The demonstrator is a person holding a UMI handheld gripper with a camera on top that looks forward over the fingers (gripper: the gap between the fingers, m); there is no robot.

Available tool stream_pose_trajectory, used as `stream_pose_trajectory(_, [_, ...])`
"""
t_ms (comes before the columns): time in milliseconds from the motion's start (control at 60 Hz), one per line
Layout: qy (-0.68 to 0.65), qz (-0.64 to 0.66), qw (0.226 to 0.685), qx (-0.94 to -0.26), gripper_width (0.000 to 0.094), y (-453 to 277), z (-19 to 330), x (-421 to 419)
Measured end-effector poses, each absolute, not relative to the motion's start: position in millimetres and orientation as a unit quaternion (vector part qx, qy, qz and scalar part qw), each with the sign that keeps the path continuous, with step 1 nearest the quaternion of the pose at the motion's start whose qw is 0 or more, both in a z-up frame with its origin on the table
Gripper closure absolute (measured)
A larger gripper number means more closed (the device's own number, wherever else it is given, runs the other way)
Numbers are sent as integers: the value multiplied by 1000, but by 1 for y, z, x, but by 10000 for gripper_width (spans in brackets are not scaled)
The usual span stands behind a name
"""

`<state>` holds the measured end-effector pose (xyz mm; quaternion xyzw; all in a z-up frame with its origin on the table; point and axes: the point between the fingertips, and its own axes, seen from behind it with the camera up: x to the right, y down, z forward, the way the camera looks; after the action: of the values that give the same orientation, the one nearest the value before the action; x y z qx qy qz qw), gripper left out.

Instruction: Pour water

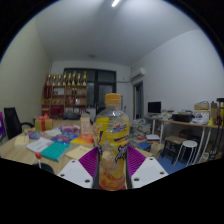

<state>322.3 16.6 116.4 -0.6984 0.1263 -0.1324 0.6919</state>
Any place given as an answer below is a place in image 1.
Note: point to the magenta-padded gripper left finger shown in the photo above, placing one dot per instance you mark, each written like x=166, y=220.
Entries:
x=75, y=173

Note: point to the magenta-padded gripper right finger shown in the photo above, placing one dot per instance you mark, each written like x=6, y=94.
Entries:
x=148, y=171

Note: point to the yellow-labelled orange drink bottle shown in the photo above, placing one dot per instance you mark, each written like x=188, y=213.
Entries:
x=111, y=140

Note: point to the yellow paper pad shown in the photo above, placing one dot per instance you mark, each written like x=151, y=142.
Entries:
x=78, y=152

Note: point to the teal book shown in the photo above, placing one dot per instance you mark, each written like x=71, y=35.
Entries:
x=55, y=151

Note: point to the orange book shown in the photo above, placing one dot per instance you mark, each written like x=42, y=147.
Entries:
x=83, y=139

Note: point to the brown wooden stool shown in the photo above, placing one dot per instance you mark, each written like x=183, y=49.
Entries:
x=174, y=139

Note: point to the stack of books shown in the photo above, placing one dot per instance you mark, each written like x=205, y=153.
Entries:
x=141, y=130

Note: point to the white book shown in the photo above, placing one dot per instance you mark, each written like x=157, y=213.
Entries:
x=39, y=145

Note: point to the white round stool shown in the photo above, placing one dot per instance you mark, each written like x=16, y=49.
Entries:
x=187, y=144

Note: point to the yellow gift box red ribbon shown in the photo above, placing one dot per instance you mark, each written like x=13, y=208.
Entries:
x=43, y=124

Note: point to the white-legged side desk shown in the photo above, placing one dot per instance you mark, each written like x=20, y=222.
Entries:
x=186, y=124

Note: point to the beige notebook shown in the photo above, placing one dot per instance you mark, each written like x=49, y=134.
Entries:
x=21, y=141

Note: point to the black case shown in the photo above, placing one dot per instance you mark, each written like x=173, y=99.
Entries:
x=182, y=117

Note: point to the black computer monitor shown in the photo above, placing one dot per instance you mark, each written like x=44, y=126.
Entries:
x=154, y=107

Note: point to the wooden shelf unit with trophies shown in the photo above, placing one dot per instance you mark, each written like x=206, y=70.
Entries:
x=65, y=96

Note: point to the black office chair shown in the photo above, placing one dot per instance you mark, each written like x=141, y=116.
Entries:
x=11, y=121

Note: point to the cardboard box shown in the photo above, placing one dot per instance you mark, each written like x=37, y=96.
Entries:
x=202, y=106

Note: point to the dark glass door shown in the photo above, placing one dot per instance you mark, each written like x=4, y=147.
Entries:
x=103, y=83

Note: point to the white wall air conditioner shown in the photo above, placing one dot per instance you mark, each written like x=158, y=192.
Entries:
x=138, y=73

